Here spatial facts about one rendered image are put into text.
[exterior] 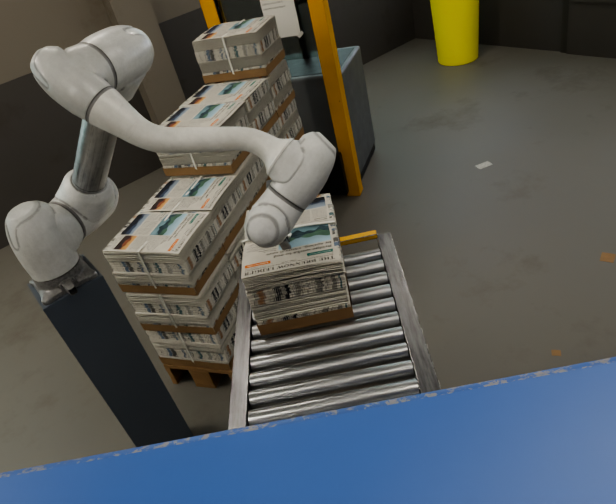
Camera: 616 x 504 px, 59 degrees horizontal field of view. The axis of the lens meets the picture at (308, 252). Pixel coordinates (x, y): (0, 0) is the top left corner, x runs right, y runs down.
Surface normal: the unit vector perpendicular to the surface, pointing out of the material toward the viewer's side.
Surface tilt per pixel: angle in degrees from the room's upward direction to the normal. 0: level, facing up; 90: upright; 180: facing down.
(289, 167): 58
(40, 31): 90
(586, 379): 0
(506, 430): 0
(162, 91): 90
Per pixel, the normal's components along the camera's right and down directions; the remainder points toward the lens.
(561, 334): -0.22, -0.79
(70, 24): 0.61, 0.35
